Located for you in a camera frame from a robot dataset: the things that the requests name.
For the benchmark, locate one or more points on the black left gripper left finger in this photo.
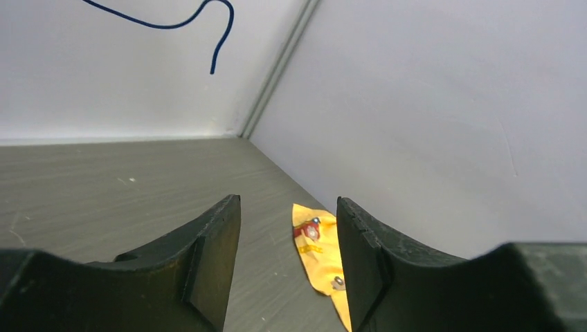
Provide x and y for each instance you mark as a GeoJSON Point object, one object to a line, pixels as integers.
{"type": "Point", "coordinates": [178, 282]}

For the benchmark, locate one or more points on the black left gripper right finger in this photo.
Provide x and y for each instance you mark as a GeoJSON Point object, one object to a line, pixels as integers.
{"type": "Point", "coordinates": [396, 283]}

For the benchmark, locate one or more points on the yellow printed cloth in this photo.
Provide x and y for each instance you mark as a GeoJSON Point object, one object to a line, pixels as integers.
{"type": "Point", "coordinates": [315, 235]}

